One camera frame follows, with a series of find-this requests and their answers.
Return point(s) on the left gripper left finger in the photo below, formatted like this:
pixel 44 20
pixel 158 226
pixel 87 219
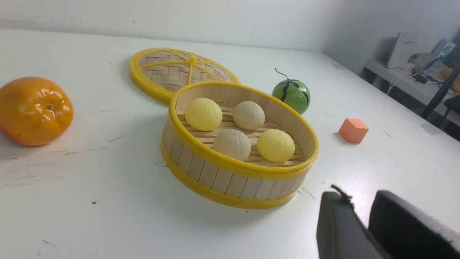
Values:
pixel 340 232

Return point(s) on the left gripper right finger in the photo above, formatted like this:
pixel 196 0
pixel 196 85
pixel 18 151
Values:
pixel 406 232

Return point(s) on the background desk with clutter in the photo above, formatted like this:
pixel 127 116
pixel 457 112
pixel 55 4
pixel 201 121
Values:
pixel 407 91

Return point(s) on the woven bamboo steamer lid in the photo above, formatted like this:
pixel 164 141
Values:
pixel 160 73

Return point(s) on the white bun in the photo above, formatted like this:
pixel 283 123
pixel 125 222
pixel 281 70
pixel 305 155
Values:
pixel 232 143
pixel 248 115

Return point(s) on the white box device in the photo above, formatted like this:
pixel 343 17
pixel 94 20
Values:
pixel 402 49

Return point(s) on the bamboo steamer tray yellow rim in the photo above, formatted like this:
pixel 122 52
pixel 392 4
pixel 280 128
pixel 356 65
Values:
pixel 256 183

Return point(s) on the orange toy tangerine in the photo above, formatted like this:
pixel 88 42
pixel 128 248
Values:
pixel 34 111

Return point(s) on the green toy watermelon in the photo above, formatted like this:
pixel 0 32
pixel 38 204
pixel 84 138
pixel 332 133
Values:
pixel 293 93

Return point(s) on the yellow bun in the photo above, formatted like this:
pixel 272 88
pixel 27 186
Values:
pixel 276 146
pixel 203 114

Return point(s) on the orange foam cube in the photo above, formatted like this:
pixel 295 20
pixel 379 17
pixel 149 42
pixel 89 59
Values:
pixel 353 130

